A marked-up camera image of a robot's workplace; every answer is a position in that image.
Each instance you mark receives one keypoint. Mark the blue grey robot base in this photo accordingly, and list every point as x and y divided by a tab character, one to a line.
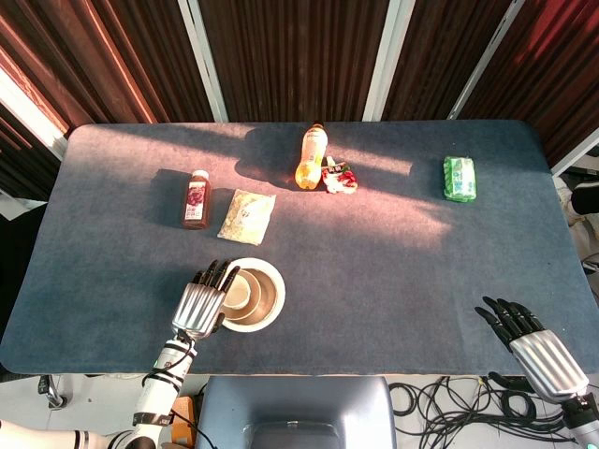
295	414

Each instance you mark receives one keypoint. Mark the white metal frame post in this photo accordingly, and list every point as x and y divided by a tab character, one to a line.
28	110
199	58
386	58
486	58

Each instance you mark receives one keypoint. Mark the orange drink bottle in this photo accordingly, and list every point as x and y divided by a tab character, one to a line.
311	159

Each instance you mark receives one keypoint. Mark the dark red juice bottle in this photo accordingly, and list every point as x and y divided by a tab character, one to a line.
196	201

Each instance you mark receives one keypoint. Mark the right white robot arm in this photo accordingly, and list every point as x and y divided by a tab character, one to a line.
580	416

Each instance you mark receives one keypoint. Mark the clear bag of pale snacks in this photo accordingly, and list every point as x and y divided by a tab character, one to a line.
247	216

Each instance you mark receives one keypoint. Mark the beige bowl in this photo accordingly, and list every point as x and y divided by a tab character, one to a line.
269	299

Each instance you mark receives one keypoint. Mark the blue table cloth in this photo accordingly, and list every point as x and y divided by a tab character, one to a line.
374	280

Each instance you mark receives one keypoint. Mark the red white snack wrapper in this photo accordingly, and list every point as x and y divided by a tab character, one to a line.
339	178

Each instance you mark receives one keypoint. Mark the green wet wipes pack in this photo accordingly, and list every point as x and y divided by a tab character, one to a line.
459	178

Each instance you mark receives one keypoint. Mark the dark wooden slat curtain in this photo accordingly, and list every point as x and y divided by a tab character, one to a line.
295	58

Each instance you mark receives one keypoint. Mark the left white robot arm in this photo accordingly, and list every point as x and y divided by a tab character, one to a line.
140	402

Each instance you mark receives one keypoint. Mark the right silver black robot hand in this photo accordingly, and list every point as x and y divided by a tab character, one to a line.
543	351

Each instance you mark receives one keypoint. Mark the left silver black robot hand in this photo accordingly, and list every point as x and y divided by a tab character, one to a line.
196	304

